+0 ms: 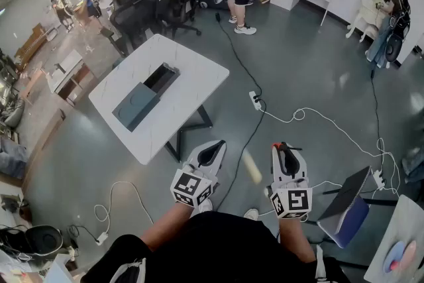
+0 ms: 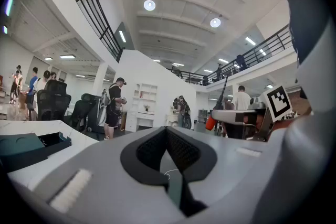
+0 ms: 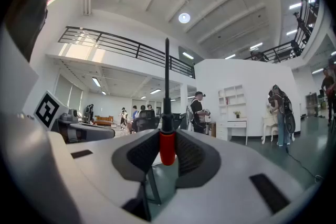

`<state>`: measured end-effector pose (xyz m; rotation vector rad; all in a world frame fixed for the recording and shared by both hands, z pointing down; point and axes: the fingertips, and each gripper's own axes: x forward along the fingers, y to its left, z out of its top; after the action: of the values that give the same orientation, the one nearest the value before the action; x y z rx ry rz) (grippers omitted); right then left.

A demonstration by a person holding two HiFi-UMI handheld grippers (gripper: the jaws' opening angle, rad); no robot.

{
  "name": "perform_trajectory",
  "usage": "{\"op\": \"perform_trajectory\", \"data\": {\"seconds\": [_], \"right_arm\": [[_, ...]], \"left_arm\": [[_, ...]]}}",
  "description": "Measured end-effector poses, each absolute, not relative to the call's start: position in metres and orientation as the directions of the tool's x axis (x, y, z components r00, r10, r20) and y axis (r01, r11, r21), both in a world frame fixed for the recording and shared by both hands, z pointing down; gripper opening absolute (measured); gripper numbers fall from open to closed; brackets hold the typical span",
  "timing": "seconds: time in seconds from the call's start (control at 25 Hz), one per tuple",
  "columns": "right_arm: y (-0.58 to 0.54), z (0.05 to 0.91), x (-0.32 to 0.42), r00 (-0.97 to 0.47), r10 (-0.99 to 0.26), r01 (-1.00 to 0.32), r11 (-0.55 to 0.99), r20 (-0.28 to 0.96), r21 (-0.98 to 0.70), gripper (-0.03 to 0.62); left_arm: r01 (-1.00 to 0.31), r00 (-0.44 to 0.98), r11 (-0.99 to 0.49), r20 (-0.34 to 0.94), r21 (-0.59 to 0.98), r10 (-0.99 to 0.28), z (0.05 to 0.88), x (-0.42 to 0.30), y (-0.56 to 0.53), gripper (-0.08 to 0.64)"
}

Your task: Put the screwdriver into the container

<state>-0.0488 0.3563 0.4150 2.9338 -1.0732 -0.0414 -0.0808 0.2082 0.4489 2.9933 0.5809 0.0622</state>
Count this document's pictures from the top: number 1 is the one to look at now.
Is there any black and blue folding chair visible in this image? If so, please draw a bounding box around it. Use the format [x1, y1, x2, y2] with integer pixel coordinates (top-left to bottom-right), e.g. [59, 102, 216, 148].
[316, 164, 400, 249]

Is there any blue-grey bag pile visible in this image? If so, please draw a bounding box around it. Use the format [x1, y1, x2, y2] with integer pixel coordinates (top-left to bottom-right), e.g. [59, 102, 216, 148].
[0, 137, 29, 180]

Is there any person's left forearm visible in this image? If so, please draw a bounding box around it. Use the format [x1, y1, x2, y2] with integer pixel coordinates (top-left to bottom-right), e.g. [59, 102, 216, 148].
[138, 201, 199, 253]

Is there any long black cable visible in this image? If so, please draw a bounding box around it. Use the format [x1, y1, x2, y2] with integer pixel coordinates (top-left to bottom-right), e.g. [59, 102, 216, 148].
[215, 11, 262, 100]

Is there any white harness strap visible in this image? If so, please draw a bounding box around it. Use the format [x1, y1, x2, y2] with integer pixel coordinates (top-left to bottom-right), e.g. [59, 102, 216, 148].
[112, 257, 147, 283]
[314, 244, 327, 281]

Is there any grey beanbag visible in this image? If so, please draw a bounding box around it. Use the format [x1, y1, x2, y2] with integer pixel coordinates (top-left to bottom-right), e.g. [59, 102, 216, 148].
[3, 97, 26, 129]

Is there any thin black cable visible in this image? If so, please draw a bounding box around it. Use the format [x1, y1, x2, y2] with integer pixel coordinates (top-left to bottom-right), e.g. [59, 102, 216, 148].
[369, 66, 382, 146]

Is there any white vanity table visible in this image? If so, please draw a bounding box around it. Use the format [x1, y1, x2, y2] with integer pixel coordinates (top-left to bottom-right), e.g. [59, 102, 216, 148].
[346, 0, 385, 44]

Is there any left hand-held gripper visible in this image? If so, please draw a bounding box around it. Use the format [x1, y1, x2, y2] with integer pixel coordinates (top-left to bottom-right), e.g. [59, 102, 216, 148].
[170, 139, 228, 209]

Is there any black box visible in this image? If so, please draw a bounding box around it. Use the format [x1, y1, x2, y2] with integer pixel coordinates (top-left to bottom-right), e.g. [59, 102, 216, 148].
[142, 62, 182, 100]

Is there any round black device with cables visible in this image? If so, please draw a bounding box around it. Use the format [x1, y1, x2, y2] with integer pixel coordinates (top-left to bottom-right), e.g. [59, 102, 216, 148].
[0, 224, 64, 264]

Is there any long white cable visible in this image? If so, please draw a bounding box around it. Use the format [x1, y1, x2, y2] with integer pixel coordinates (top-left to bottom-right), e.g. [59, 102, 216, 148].
[263, 107, 401, 196]

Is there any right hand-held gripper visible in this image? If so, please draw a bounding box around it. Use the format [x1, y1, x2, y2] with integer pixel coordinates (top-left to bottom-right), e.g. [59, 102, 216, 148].
[266, 143, 313, 220]

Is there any white marble table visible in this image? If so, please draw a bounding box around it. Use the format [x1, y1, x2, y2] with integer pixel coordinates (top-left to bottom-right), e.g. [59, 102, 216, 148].
[88, 33, 231, 166]

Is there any small white table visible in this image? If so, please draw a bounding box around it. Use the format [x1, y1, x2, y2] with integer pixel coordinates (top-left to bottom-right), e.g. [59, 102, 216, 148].
[363, 194, 424, 283]

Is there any grey box lid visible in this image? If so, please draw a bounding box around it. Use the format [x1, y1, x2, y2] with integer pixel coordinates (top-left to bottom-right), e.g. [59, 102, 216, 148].
[111, 82, 162, 133]

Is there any pink round plate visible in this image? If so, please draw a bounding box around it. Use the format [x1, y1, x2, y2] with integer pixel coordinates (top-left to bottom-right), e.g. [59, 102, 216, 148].
[402, 240, 417, 268]

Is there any white looped cable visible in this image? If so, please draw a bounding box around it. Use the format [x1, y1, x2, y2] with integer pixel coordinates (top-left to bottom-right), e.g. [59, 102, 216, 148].
[93, 180, 156, 243]

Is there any person's black clothing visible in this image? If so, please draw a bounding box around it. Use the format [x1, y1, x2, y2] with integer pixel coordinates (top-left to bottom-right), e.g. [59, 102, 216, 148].
[81, 211, 352, 283]

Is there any person's left white shoe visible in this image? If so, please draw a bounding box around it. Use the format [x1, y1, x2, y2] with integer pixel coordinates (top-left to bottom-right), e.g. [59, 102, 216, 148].
[198, 197, 213, 213]

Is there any person's right forearm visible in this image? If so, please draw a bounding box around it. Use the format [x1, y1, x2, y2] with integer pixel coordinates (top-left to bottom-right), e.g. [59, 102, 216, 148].
[277, 217, 317, 264]

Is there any blue round plate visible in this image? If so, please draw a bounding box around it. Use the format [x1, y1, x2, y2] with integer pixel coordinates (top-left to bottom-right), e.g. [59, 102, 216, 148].
[382, 240, 407, 274]

